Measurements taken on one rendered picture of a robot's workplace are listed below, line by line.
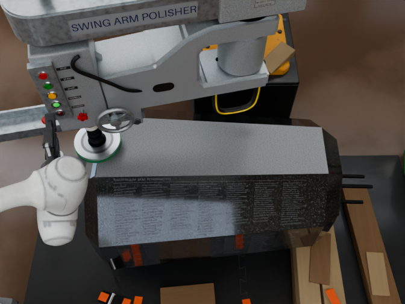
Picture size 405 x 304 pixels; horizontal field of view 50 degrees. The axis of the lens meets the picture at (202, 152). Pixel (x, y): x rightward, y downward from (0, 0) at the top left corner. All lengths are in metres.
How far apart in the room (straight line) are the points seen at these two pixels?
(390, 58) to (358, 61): 0.26
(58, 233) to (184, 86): 0.78
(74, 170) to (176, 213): 1.01
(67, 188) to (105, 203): 0.98
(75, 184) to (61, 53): 0.55
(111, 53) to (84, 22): 0.29
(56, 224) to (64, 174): 0.19
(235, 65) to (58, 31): 0.67
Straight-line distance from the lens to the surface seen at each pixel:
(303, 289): 2.53
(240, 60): 1.70
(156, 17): 1.44
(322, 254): 2.60
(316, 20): 4.06
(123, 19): 1.43
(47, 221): 1.25
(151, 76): 1.64
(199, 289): 2.53
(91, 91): 1.65
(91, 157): 2.03
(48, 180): 1.12
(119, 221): 2.09
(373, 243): 2.86
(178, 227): 2.07
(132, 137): 2.12
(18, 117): 2.00
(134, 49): 1.68
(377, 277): 2.77
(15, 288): 2.89
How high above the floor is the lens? 2.58
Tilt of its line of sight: 58 degrees down
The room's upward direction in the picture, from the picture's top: straight up
